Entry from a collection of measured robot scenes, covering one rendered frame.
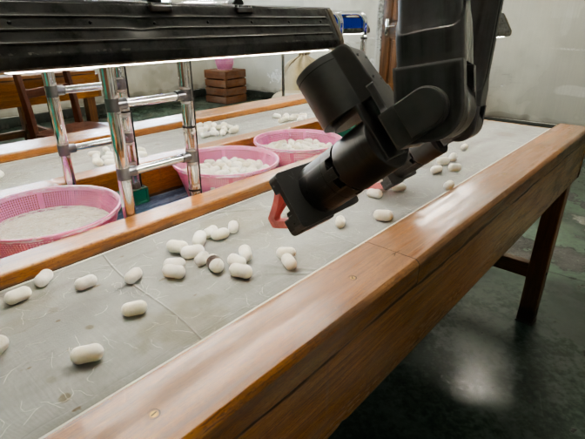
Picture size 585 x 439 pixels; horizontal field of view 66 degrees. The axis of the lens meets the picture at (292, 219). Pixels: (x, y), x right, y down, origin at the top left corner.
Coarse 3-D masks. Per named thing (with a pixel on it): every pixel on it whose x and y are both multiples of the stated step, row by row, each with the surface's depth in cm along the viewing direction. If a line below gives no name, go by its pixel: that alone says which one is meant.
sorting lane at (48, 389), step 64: (512, 128) 159; (384, 192) 100; (128, 256) 73; (256, 256) 73; (320, 256) 73; (0, 320) 58; (64, 320) 58; (128, 320) 58; (192, 320) 58; (0, 384) 47; (64, 384) 47; (128, 384) 47
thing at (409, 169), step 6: (408, 156) 87; (408, 162) 88; (414, 162) 88; (402, 168) 89; (408, 168) 89; (414, 168) 89; (390, 174) 90; (396, 174) 91; (402, 174) 91; (408, 174) 91; (384, 180) 90; (390, 180) 89; (396, 180) 90
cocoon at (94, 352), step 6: (78, 348) 50; (84, 348) 50; (90, 348) 50; (96, 348) 50; (102, 348) 50; (72, 354) 49; (78, 354) 49; (84, 354) 49; (90, 354) 50; (96, 354) 50; (102, 354) 50; (72, 360) 49; (78, 360) 49; (84, 360) 49; (90, 360) 50; (96, 360) 50
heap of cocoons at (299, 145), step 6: (306, 138) 143; (270, 144) 138; (276, 144) 137; (282, 144) 139; (288, 144) 140; (294, 144) 143; (300, 144) 140; (306, 144) 139; (312, 144) 140; (318, 144) 139; (324, 144) 138; (330, 144) 138; (300, 150) 132; (288, 162) 125
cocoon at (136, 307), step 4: (140, 300) 59; (124, 304) 58; (128, 304) 58; (132, 304) 58; (136, 304) 58; (140, 304) 58; (144, 304) 58; (124, 308) 57; (128, 308) 57; (132, 308) 57; (136, 308) 58; (140, 308) 58; (144, 308) 58; (124, 312) 57; (128, 312) 57; (132, 312) 57; (136, 312) 58; (140, 312) 58; (144, 312) 58; (128, 316) 58
